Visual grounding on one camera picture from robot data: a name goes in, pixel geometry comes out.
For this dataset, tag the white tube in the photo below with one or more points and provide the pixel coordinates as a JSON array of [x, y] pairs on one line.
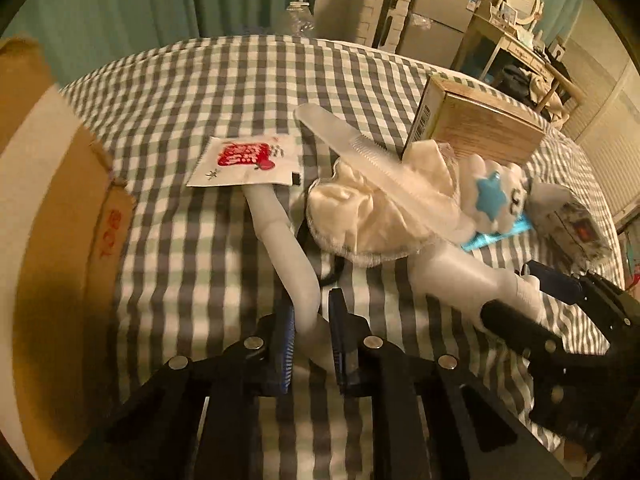
[[450, 275]]

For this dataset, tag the white suitcase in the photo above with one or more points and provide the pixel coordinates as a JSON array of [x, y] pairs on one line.
[[382, 15]]

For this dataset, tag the small brown carton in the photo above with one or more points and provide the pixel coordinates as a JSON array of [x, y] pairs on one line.
[[480, 125]]

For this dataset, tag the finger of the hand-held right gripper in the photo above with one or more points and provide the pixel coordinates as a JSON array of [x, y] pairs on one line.
[[555, 280], [520, 330]]

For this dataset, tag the grey mini fridge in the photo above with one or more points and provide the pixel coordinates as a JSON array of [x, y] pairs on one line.
[[440, 15]]

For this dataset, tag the translucent white comb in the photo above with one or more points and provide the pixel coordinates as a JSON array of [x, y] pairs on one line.
[[345, 145]]

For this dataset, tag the small picture frame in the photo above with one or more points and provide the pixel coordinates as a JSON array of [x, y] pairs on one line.
[[509, 11]]

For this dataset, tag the green curtain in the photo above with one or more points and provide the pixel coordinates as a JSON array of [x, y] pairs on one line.
[[150, 0]]

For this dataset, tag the oval white mirror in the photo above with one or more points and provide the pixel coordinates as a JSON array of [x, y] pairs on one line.
[[522, 0]]

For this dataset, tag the grey checked bed sheet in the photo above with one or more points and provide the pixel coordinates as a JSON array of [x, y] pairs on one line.
[[200, 260]]

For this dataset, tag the cream dressing table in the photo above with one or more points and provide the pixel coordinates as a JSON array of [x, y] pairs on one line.
[[510, 45]]

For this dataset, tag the white cloud plush blue star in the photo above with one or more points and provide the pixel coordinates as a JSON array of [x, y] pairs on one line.
[[487, 197]]

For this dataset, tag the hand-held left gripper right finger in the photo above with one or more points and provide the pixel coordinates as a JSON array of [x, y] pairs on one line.
[[337, 340]]

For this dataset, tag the cream cloth pouch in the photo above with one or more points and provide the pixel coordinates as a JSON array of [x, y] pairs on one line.
[[350, 220]]

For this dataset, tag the cream cloth bag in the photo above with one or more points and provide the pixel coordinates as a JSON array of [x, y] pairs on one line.
[[542, 90]]

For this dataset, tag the brown cardboard box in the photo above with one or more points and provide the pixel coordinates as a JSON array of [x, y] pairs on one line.
[[60, 260]]

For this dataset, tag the clear plastic bottle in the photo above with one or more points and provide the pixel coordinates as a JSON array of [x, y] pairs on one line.
[[301, 20]]

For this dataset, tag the dark clothes pile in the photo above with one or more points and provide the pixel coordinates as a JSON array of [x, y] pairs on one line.
[[515, 82]]

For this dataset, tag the printed tissue packet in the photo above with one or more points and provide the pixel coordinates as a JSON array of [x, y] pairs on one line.
[[565, 210]]

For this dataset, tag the white sachet with red print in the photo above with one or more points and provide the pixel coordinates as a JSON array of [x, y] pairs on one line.
[[240, 170]]

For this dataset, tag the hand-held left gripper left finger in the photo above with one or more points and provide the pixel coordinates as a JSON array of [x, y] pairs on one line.
[[282, 355]]

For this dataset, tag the blue blister pack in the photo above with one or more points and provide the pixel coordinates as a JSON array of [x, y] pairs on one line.
[[480, 243]]

